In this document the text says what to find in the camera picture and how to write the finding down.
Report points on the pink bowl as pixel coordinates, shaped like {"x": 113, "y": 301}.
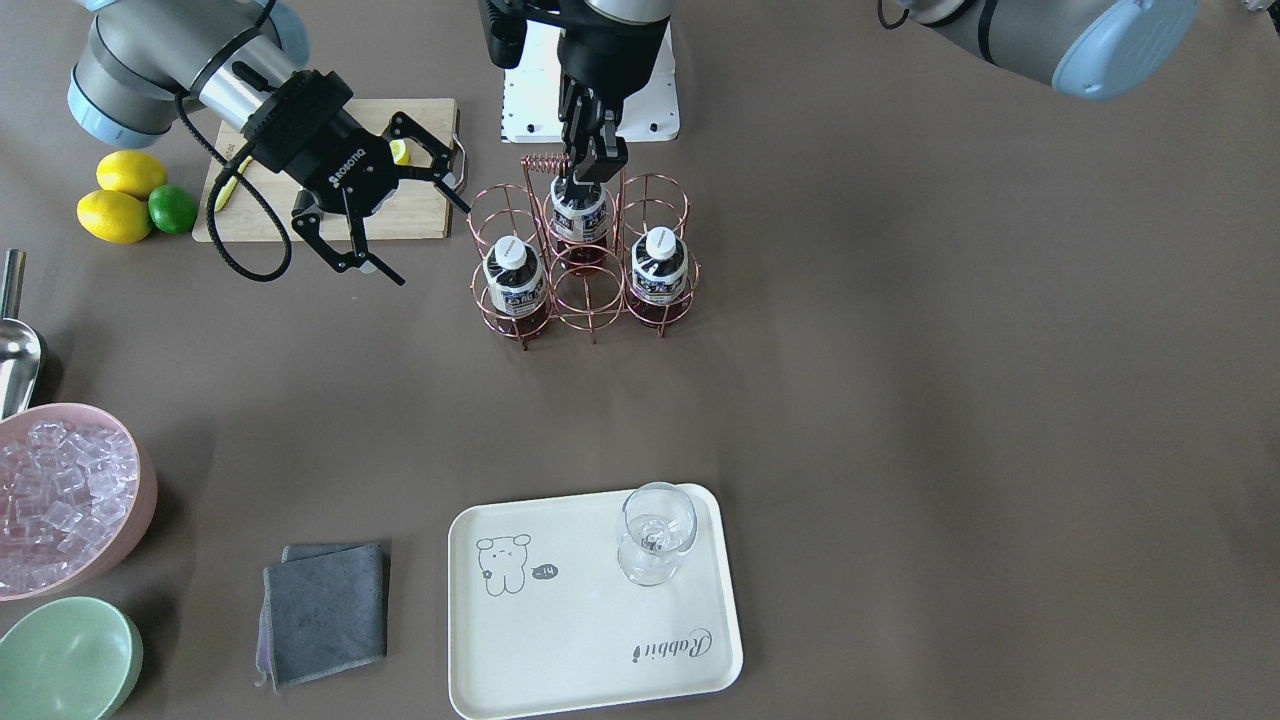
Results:
{"x": 138, "y": 518}

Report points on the clear ice cubes pile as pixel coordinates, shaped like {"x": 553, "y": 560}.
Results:
{"x": 67, "y": 490}

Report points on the copper wire bottle basket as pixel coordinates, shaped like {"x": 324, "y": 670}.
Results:
{"x": 589, "y": 284}

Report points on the green lime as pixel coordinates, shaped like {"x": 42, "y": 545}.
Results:
{"x": 172, "y": 209}

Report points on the steel ice scoop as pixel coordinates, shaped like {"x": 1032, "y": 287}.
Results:
{"x": 22, "y": 348}

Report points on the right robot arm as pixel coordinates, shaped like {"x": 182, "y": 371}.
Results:
{"x": 146, "y": 64}

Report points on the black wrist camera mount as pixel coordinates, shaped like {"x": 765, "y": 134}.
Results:
{"x": 505, "y": 25}

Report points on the grey folded cloth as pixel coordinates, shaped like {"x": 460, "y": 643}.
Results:
{"x": 324, "y": 611}

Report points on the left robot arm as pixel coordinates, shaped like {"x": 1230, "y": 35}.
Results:
{"x": 1090, "y": 49}

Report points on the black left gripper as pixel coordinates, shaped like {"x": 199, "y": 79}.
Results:
{"x": 596, "y": 133}

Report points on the tea bottle white cap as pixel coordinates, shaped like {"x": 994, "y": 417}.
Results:
{"x": 517, "y": 287}
{"x": 580, "y": 226}
{"x": 658, "y": 287}

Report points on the cream rabbit tray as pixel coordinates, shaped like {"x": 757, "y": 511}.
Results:
{"x": 542, "y": 620}

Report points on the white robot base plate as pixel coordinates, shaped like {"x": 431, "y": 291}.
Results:
{"x": 531, "y": 95}

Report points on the clear wine glass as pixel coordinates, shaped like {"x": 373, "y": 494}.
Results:
{"x": 658, "y": 527}

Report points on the green ceramic bowl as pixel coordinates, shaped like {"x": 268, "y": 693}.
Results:
{"x": 76, "y": 658}

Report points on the yellow plastic knife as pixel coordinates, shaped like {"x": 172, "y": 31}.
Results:
{"x": 226, "y": 190}

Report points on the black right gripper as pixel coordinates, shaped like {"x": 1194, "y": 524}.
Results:
{"x": 322, "y": 146}

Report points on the half lemon slice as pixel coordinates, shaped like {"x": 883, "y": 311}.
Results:
{"x": 400, "y": 153}

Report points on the bamboo cutting board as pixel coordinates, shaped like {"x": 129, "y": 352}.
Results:
{"x": 416, "y": 211}

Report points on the yellow lemon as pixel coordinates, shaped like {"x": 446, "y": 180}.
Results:
{"x": 114, "y": 216}
{"x": 132, "y": 172}

